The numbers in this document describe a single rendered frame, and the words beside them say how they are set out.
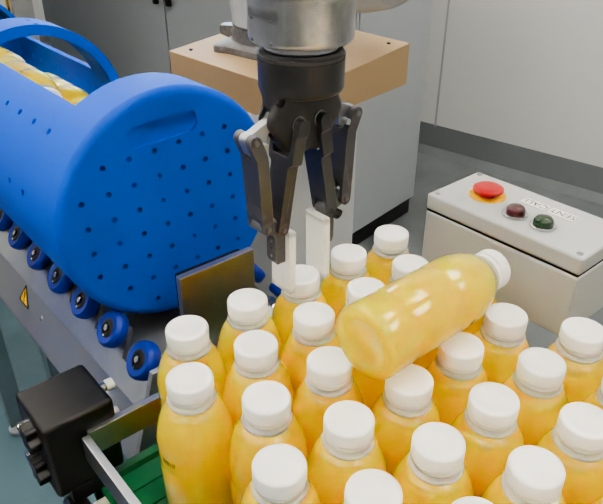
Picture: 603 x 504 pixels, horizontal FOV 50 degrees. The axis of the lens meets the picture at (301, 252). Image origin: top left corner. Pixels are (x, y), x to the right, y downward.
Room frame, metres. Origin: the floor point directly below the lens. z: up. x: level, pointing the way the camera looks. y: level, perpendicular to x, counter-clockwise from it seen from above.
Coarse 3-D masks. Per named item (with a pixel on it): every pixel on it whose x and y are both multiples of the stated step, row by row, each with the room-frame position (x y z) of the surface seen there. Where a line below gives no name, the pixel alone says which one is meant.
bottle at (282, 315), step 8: (280, 296) 0.56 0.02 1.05; (288, 296) 0.55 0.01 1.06; (312, 296) 0.54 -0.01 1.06; (320, 296) 0.55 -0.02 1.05; (280, 304) 0.55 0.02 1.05; (288, 304) 0.54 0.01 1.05; (296, 304) 0.54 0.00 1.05; (328, 304) 0.56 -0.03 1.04; (272, 312) 0.56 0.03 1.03; (280, 312) 0.54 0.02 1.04; (288, 312) 0.54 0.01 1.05; (280, 320) 0.54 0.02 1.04; (288, 320) 0.53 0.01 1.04; (280, 328) 0.53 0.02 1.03; (288, 328) 0.53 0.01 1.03; (280, 336) 0.53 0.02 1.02
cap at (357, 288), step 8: (352, 280) 0.54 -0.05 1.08; (360, 280) 0.54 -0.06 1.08; (368, 280) 0.55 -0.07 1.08; (376, 280) 0.54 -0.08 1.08; (352, 288) 0.53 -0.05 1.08; (360, 288) 0.53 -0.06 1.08; (368, 288) 0.53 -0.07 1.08; (376, 288) 0.53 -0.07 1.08; (352, 296) 0.52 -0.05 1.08; (360, 296) 0.52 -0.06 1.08
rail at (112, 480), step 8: (88, 440) 0.43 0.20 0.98; (88, 448) 0.42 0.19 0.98; (96, 448) 0.42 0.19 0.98; (88, 456) 0.42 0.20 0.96; (96, 456) 0.41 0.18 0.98; (104, 456) 0.41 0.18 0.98; (96, 464) 0.41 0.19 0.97; (104, 464) 0.40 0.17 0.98; (96, 472) 0.41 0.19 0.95; (104, 472) 0.39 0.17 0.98; (112, 472) 0.39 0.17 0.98; (104, 480) 0.40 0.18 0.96; (112, 480) 0.38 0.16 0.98; (120, 480) 0.38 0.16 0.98; (112, 488) 0.38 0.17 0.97; (120, 488) 0.37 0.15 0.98; (128, 488) 0.37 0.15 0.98; (120, 496) 0.37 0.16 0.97; (128, 496) 0.36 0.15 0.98
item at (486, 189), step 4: (476, 184) 0.70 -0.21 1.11; (480, 184) 0.70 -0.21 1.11; (484, 184) 0.70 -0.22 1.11; (488, 184) 0.70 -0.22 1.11; (492, 184) 0.70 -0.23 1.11; (496, 184) 0.70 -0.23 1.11; (476, 188) 0.69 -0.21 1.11; (480, 188) 0.69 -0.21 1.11; (484, 188) 0.69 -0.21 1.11; (488, 188) 0.69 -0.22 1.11; (492, 188) 0.69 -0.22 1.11; (496, 188) 0.69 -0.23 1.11; (500, 188) 0.69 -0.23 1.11; (476, 192) 0.69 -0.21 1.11; (480, 192) 0.68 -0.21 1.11; (484, 192) 0.68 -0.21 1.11; (488, 192) 0.68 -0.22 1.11; (492, 192) 0.68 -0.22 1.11; (496, 192) 0.68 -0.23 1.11; (500, 192) 0.68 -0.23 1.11; (484, 196) 0.69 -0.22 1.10; (488, 196) 0.69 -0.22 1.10; (492, 196) 0.68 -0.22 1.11
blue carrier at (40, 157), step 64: (0, 64) 0.85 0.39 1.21; (64, 64) 1.25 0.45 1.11; (0, 128) 0.74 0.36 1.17; (64, 128) 0.66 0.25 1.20; (128, 128) 0.65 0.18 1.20; (192, 128) 0.70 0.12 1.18; (0, 192) 0.73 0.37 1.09; (64, 192) 0.60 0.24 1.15; (128, 192) 0.64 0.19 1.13; (192, 192) 0.69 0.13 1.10; (64, 256) 0.59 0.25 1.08; (128, 256) 0.63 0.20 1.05; (192, 256) 0.69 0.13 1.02
